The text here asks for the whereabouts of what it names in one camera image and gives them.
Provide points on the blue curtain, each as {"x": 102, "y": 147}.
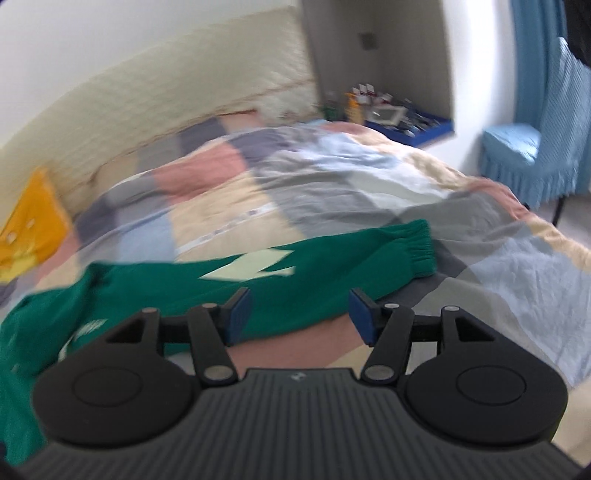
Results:
{"x": 535, "y": 60}

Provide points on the patchwork quilt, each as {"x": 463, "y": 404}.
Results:
{"x": 323, "y": 184}

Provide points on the green sweatshirt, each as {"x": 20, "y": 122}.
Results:
{"x": 152, "y": 286}

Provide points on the blue covered chair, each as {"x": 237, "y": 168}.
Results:
{"x": 521, "y": 152}

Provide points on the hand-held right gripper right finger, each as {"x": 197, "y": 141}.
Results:
{"x": 363, "y": 318}

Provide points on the dark cloth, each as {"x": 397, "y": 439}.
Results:
{"x": 581, "y": 25}

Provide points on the blue niche tray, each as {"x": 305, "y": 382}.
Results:
{"x": 434, "y": 131}

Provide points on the cluster of small bottles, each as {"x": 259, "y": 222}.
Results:
{"x": 364, "y": 99}

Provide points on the white photo frame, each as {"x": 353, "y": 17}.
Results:
{"x": 388, "y": 114}

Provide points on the cream quilted headboard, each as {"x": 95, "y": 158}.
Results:
{"x": 161, "y": 92}

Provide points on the yellow crown pillow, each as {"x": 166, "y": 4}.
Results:
{"x": 32, "y": 221}

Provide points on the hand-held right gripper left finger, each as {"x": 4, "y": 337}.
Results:
{"x": 238, "y": 318}

